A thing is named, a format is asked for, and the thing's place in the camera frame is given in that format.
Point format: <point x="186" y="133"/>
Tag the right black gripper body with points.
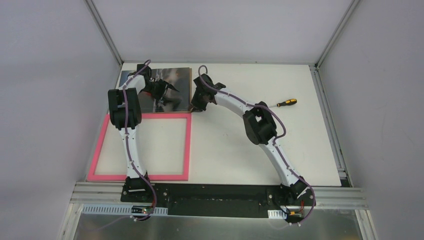
<point x="197" y="100"/>

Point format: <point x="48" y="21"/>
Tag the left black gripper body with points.
<point x="162" y="88"/>

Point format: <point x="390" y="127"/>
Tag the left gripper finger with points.
<point x="169" y="86"/>
<point x="163" y="100"/>

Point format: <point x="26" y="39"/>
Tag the black screwdriver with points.
<point x="288" y="102"/>

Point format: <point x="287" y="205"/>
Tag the pink photo frame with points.
<point x="164" y="142"/>

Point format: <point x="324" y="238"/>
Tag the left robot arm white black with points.
<point x="125" y="115"/>

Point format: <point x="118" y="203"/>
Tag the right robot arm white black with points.
<point x="260" y="128"/>

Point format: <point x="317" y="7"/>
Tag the sunset landscape photo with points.
<point x="179" y="78"/>

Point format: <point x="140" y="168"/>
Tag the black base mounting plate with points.
<point x="219" y="200"/>

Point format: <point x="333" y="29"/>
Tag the brown frame backing board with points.
<point x="191" y="89"/>

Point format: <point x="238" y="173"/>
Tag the left white cable duct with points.
<point x="116" y="209"/>

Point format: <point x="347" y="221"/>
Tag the white cable duct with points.
<point x="116" y="209"/>
<point x="277" y="214"/>

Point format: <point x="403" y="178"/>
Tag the right white cable duct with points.
<point x="277" y="214"/>

